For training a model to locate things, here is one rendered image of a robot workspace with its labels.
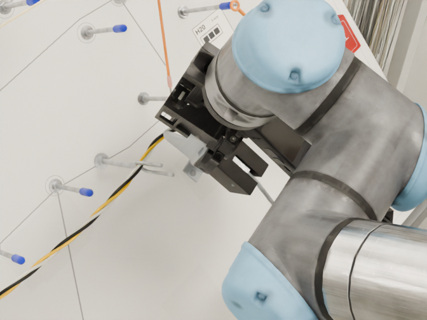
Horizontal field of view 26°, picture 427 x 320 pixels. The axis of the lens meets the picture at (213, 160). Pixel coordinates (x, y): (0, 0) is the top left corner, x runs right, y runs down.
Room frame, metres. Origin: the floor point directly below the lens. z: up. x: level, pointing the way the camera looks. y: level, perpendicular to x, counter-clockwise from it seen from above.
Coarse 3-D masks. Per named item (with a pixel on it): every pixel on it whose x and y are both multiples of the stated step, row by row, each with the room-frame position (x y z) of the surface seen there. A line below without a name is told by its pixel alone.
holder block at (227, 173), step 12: (240, 144) 0.52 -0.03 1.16; (240, 156) 0.51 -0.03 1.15; (252, 156) 0.52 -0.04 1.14; (216, 168) 0.50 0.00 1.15; (228, 168) 0.50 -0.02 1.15; (240, 168) 0.50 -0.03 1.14; (252, 168) 0.50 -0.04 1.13; (264, 168) 0.51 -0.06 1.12; (228, 180) 0.49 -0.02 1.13; (240, 180) 0.49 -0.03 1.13; (252, 180) 0.49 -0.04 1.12; (240, 192) 0.49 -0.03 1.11
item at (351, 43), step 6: (342, 18) 0.73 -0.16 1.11; (342, 24) 0.72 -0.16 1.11; (348, 24) 0.73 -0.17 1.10; (348, 30) 0.72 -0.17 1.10; (348, 36) 0.72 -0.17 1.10; (354, 36) 0.72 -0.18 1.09; (348, 42) 0.71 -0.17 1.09; (354, 42) 0.71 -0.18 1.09; (348, 48) 0.70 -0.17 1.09; (354, 48) 0.71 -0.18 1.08
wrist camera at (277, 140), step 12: (276, 120) 0.46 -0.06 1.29; (252, 132) 0.45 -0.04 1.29; (264, 132) 0.45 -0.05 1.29; (276, 132) 0.46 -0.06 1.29; (288, 132) 0.46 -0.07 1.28; (264, 144) 0.45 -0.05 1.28; (276, 144) 0.45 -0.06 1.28; (288, 144) 0.45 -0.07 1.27; (300, 144) 0.46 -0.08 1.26; (276, 156) 0.44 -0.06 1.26; (288, 156) 0.44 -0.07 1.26; (300, 156) 0.45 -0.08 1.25; (288, 168) 0.44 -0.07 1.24
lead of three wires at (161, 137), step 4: (168, 128) 0.52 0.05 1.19; (160, 136) 0.51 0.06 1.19; (156, 140) 0.50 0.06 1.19; (160, 140) 0.50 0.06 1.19; (152, 144) 0.50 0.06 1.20; (156, 144) 0.50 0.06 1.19; (148, 148) 0.49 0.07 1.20; (152, 148) 0.49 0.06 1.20; (148, 152) 0.48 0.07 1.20; (144, 156) 0.48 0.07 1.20; (148, 156) 0.48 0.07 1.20; (140, 160) 0.47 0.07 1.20; (144, 160) 0.47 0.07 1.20; (140, 168) 0.46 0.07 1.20
